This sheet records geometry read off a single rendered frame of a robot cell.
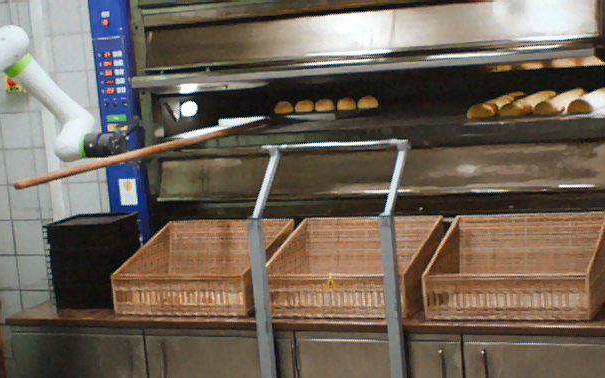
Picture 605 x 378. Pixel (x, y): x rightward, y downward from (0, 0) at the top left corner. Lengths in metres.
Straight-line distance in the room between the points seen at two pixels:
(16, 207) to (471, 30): 2.14
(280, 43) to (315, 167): 0.49
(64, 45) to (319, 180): 1.23
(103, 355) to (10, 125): 1.22
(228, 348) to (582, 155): 1.42
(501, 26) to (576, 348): 1.19
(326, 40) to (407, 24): 0.32
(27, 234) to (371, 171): 1.60
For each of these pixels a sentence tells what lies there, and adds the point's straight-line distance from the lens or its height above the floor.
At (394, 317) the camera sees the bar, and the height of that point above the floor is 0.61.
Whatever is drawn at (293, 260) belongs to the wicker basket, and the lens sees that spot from 4.92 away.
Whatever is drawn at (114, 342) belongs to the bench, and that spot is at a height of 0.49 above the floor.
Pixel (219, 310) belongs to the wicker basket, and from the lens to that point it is 4.77.
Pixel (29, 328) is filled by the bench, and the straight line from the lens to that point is 5.14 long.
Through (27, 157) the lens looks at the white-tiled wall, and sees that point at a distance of 5.67.
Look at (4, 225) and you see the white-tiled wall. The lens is 5.80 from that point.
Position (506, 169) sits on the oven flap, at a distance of 4.78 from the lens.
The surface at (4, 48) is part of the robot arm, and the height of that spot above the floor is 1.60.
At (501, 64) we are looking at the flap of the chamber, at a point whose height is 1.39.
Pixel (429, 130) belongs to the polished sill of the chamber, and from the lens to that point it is 4.84.
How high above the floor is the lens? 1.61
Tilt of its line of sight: 8 degrees down
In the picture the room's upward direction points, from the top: 5 degrees counter-clockwise
